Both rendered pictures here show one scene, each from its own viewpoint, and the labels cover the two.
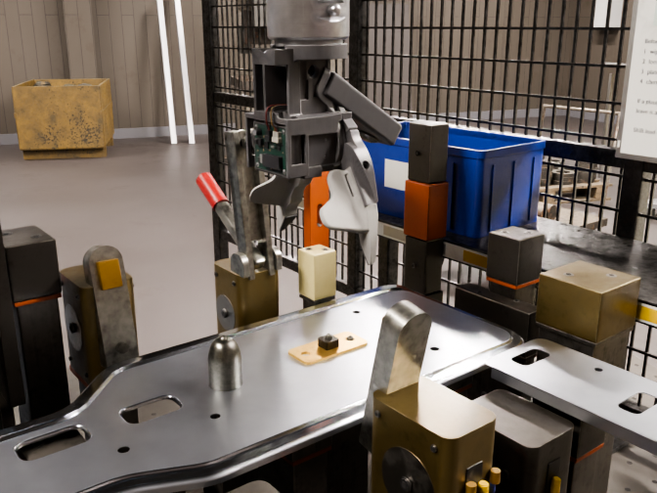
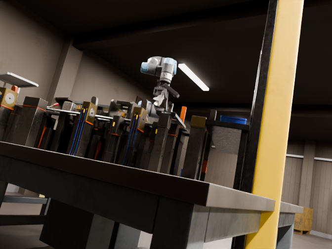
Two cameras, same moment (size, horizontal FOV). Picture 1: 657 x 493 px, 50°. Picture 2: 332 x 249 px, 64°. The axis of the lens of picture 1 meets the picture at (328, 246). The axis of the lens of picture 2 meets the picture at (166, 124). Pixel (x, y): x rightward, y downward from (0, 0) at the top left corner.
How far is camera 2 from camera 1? 1.54 m
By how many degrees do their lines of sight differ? 62
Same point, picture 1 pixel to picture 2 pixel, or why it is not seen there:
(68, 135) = not seen: hidden behind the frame
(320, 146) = (159, 91)
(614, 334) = (196, 126)
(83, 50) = (305, 197)
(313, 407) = not seen: hidden behind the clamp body
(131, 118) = (321, 228)
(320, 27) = (162, 76)
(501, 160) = (228, 119)
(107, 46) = (316, 198)
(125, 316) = not seen: hidden behind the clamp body
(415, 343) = (144, 103)
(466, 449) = (136, 109)
